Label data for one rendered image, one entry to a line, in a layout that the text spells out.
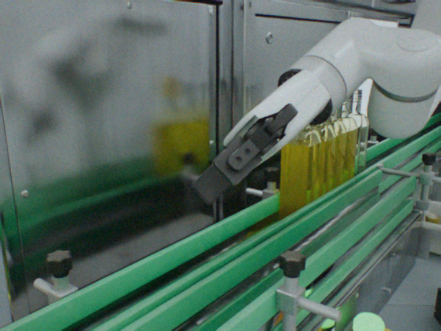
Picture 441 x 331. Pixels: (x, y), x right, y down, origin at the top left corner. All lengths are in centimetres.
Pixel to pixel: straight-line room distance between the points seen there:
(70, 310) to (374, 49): 45
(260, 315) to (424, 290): 57
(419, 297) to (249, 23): 63
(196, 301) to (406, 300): 54
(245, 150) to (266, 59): 51
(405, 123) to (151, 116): 38
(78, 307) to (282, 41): 66
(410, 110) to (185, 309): 35
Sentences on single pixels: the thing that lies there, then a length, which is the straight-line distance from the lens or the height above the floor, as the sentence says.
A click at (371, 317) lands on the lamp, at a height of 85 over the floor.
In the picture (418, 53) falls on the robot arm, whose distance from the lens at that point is 53.
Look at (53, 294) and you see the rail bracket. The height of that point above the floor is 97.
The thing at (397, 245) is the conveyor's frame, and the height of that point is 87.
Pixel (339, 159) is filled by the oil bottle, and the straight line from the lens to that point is 91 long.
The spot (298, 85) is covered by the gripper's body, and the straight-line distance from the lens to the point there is 48.
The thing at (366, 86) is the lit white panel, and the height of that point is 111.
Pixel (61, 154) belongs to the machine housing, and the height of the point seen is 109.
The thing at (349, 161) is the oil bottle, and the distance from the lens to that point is 95.
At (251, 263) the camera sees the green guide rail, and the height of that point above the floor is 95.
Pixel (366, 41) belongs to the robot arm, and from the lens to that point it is 56.
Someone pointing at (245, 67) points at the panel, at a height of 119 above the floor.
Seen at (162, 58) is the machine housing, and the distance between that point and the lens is 74.
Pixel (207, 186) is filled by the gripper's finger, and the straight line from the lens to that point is 50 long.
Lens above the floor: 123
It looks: 16 degrees down
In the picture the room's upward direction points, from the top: straight up
